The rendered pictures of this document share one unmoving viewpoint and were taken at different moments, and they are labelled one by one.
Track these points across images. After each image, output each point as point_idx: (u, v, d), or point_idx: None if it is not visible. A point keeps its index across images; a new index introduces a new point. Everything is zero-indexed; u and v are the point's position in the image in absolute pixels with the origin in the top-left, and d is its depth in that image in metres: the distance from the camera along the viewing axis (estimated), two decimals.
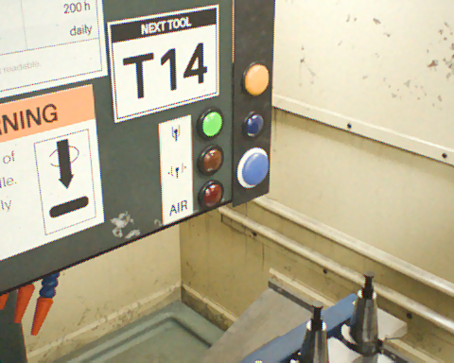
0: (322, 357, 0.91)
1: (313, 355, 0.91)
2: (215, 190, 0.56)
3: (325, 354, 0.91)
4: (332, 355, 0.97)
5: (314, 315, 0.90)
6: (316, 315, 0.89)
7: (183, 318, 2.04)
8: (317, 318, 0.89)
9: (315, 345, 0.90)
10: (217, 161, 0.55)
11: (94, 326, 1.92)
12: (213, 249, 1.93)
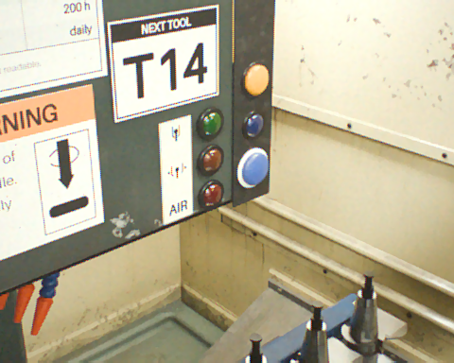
0: (322, 357, 0.91)
1: (313, 355, 0.91)
2: (215, 190, 0.56)
3: (325, 354, 0.91)
4: (332, 355, 0.97)
5: (314, 315, 0.90)
6: (316, 315, 0.89)
7: (183, 318, 2.04)
8: (317, 318, 0.89)
9: (315, 345, 0.90)
10: (217, 161, 0.55)
11: (94, 326, 1.92)
12: (213, 249, 1.93)
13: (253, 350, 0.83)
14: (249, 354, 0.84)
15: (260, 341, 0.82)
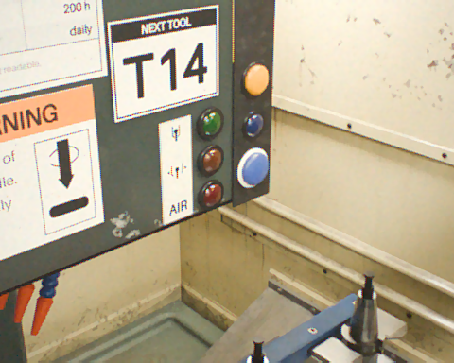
0: None
1: None
2: (215, 190, 0.56)
3: None
4: (332, 355, 0.97)
5: None
6: None
7: (183, 318, 2.04)
8: None
9: None
10: (217, 161, 0.55)
11: (94, 326, 1.92)
12: (213, 249, 1.93)
13: (255, 352, 0.83)
14: (251, 354, 0.83)
15: (263, 343, 0.82)
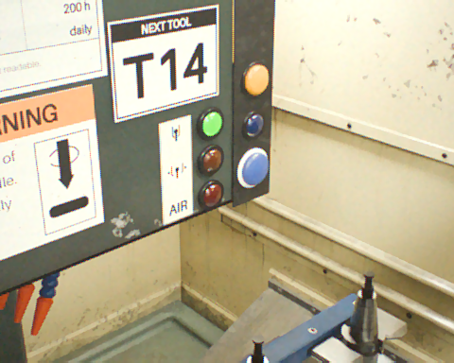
0: None
1: None
2: (215, 190, 0.56)
3: None
4: (332, 355, 0.97)
5: None
6: None
7: (183, 318, 2.04)
8: None
9: None
10: (217, 161, 0.55)
11: (94, 326, 1.92)
12: (213, 249, 1.93)
13: (255, 352, 0.83)
14: (251, 354, 0.83)
15: (263, 343, 0.82)
